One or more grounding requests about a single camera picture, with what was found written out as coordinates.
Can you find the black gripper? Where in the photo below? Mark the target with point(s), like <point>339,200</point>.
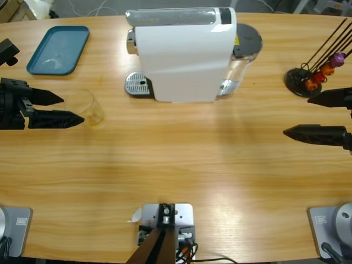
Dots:
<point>11,110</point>
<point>349,143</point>

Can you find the clear drinking glass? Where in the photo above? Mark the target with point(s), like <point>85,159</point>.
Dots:
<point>88,110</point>

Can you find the purple coffee capsule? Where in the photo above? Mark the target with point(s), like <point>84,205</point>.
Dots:
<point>337,59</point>

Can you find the silver coffee machine lever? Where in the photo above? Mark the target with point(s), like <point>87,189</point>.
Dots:
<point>170,17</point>

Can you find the dark orange coffee capsule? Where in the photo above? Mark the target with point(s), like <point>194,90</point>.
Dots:
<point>311,85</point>

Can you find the red coffee capsule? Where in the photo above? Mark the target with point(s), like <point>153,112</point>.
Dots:
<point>319,77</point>

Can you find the white capsule coffee machine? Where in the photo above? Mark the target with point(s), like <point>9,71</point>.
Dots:
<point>181,60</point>

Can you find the black capsule holder with rods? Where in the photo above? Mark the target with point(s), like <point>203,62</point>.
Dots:
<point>295,79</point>

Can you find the teal plastic tray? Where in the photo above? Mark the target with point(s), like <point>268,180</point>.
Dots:
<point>59,49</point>

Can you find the metal drip tray grate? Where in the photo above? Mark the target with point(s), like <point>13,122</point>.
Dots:
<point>136,82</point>

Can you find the white plastic bag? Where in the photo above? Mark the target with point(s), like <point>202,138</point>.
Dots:
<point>38,8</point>

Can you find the brown cardboard box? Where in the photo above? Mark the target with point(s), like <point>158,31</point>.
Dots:
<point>13,11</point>

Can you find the white plastic furniture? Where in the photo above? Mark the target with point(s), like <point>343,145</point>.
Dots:
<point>324,6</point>

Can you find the clear water tank dark lid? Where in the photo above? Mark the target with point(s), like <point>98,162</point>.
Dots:
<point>246,38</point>

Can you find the white paper tab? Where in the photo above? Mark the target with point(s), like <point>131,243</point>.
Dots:
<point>136,215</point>

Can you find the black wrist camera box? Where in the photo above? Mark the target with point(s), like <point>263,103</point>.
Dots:
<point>8,50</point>

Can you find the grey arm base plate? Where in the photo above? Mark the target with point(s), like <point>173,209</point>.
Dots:
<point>19,228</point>
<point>330,225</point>

